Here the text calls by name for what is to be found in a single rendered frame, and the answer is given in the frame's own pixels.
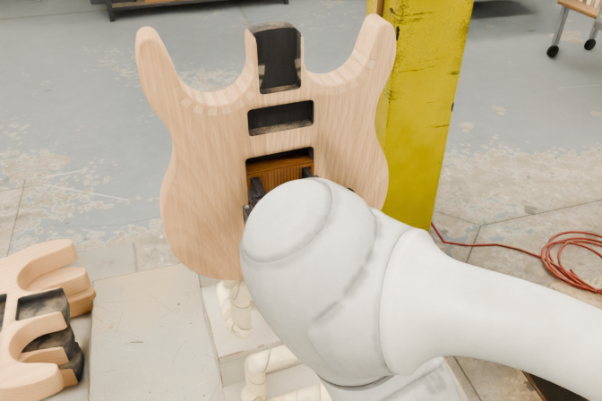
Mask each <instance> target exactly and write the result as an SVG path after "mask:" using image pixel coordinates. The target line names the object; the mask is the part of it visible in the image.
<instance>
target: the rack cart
mask: <svg viewBox="0 0 602 401"><path fill-rule="evenodd" d="M557 3H558V4H560V5H562V10H561V12H560V16H559V19H558V23H557V25H556V28H555V34H554V37H553V40H552V43H551V45H552V46H551V47H550V48H549V49H548V50H547V52H546V54H547V55H548V56H550V57H554V56H556V55H557V53H558V51H559V47H558V45H559V41H560V38H561V36H562V32H563V27H564V24H565V21H566V18H567V14H568V12H569V9H572V10H574V11H576V12H579V13H583V14H585V15H587V16H589V17H591V18H594V19H595V20H594V23H593V26H592V29H591V32H590V34H589V39H588V40H587V41H586V43H585V45H584V48H585V49H586V50H591V49H592V48H593V47H594V46H595V45H596V40H595V38H596V37H597V34H598V30H597V29H595V28H594V25H595V22H596V19H597V17H598V12H599V9H600V6H601V4H602V0H558V2H557Z"/></svg>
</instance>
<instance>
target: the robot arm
mask: <svg viewBox="0 0 602 401"><path fill-rule="evenodd" d="M251 185H252V189H248V200H249V201H250V203H251V205H249V204H245V205H244V206H243V207H242V209H243V219H244V223H245V231H244V234H243V239H242V240H241V242H240V245H239V252H240V263H241V268H242V272H243V277H244V280H245V283H246V286H247V289H248V291H249V293H250V295H251V297H252V299H253V301H254V304H255V306H256V307H257V309H258V311H259V312H260V314H261V315H262V316H263V318H264V319H265V321H266V322H267V324H268V325H269V326H270V328H271V329H272V331H273V332H274V333H275V335H276V336H277V337H278V338H279V340H280V341H281V342H282V343H283V344H284V345H285V346H286V347H287V349H288V350H289V351H290V352H291V353H292V354H293V355H294V356H295V357H296V358H297V359H298V360H299V361H300V362H302V363H303V364H304V365H306V366H307V367H309V368H311V369H312V370H313V371H314V372H315V373H316V374H317V376H318V377H319V379H320V380H321V382H322V384H323V385H324V387H325V388H326V390H327V392H328V394H329V395H330V397H331V400H332V401H461V398H460V393H459V391H458V389H457V386H456V383H455V381H454V379H453V377H452V376H451V374H450V372H449V370H448V369H447V367H446V365H445V363H444V362H443V356H447V355H454V356H465V357H472V358H477V359H482V360H486V361H489V362H494V363H500V364H503V365H506V366H510V367H512V368H515V369H518V370H522V371H525V372H528V373H531V374H533V375H536V376H538V377H540V378H542V379H545V380H549V381H551V382H553V383H554V384H556V385H559V386H561V387H563V388H566V389H568V390H570V391H572V392H574V393H576V394H578V395H580V396H582V397H585V398H587V399H588V400H589V401H602V310H600V309H599V308H597V307H594V306H592V305H590V304H587V303H585V302H582V301H580V300H577V299H575V298H573V297H570V296H569V295H566V294H562V293H559V292H557V291H555V290H552V289H550V288H547V287H544V286H540V285H537V284H534V283H531V282H529V281H526V280H523V279H519V278H516V277H511V276H508V275H504V274H502V273H498V272H495V271H492V270H488V269H482V268H479V267H476V266H472V265H469V264H466V263H463V262H460V261H458V260H455V259H453V258H451V257H449V256H447V255H446V254H445V253H443V252H442V251H441V250H440V249H439V248H438V246H437V245H436V244H435V243H434V240H433V239H432V237H431V235H430V234H429V233H428V232H427V231H426V230H423V229H418V228H414V227H413V226H408V225H406V224H403V223H401V222H400V221H398V220H395V219H393V218H390V217H389V216H387V215H385V214H384V213H382V212H381V211H380V210H379V209H376V208H373V207H368V205H367V204H366V202H365V201H364V200H363V199H362V198H361V197H360V196H358V195H357V194H355V193H354V192H352V191H351V190H349V189H347V188H346V187H344V186H342V185H340V184H338V183H334V182H332V181H329V180H326V179H322V178H320V176H319V175H312V173H311V171H310V170H309V168H308V166H306V167H302V179H299V180H294V181H290V182H287V183H284V184H282V185H280V186H278V187H276V188H275V189H273V190H272V191H270V192H269V193H267V194H266V193H265V191H264V189H263V188H262V185H261V183H260V181H259V179H258V177H257V176H256V177H252V178H251Z"/></svg>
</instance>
